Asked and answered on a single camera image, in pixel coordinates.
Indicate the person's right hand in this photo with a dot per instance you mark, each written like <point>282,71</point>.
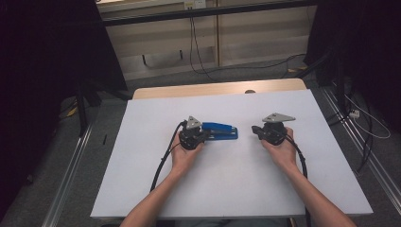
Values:
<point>285,154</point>

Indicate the black horizontal bar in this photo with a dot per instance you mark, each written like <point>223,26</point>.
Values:
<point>205,12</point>

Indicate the black wall bracket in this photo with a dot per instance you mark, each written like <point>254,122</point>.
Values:
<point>144,60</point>
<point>181,54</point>

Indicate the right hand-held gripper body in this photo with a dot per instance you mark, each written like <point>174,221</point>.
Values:
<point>274,132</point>

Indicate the black stand legs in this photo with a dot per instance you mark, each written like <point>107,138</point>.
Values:
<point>82,110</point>

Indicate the person's left hand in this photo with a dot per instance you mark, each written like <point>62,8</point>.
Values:
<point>183,159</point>

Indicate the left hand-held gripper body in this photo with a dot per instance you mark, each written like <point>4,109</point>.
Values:
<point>190,137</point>

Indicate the small black stick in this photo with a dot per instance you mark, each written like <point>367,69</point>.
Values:
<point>104,139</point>

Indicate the light wooden table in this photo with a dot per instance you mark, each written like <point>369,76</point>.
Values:
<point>189,90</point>

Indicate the aluminium floor rail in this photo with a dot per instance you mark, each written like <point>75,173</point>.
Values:
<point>67,176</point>
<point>359,138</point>

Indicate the white table cover board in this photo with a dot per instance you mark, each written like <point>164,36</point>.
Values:
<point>220,183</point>

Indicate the black curtain with stand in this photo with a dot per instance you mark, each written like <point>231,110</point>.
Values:
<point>372,47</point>

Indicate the blue stapler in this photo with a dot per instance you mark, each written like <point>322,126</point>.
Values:
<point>222,128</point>

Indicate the large black curtain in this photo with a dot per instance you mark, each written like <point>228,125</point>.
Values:
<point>41,78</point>

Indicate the white wall socket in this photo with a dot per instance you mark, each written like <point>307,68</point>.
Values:
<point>195,4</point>

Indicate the white power plug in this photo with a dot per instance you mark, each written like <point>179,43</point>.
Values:
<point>354,113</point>

